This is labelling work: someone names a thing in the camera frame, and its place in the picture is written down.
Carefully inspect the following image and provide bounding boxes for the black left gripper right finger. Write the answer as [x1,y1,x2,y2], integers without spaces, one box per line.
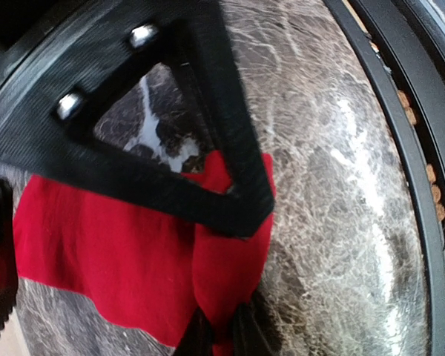
[232,291,282,356]

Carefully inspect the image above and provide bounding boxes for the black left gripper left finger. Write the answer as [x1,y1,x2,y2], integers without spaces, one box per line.
[174,308,213,356]

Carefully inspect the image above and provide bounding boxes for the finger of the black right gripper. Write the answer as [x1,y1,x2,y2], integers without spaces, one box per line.
[0,0,277,239]

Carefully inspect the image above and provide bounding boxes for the black front rail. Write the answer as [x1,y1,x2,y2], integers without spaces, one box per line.
[326,1,445,355]

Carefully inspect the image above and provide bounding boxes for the red sock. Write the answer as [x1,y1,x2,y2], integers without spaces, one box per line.
[13,149,276,356]

